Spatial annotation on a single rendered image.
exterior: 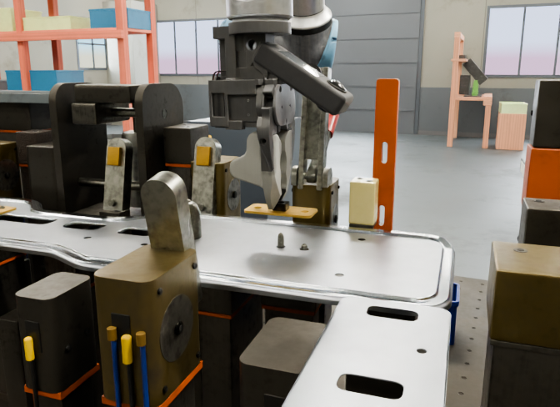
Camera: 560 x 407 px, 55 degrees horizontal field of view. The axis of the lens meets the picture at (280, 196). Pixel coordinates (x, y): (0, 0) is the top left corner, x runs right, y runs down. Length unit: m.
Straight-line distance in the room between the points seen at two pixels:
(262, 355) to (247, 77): 0.31
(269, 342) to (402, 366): 0.12
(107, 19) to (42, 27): 0.83
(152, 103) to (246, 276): 0.42
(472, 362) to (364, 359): 0.65
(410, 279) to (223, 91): 0.29
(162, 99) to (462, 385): 0.69
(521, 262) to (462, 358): 0.61
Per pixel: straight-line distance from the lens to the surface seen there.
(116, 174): 0.91
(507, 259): 0.48
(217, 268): 0.60
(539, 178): 0.75
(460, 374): 1.03
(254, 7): 0.60
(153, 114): 0.91
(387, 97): 0.75
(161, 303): 0.47
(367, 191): 0.73
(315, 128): 0.78
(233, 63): 0.63
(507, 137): 9.17
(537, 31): 10.64
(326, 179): 0.76
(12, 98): 1.22
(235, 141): 1.18
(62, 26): 6.33
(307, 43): 1.19
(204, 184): 0.85
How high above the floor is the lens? 1.21
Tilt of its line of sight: 13 degrees down
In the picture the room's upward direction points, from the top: straight up
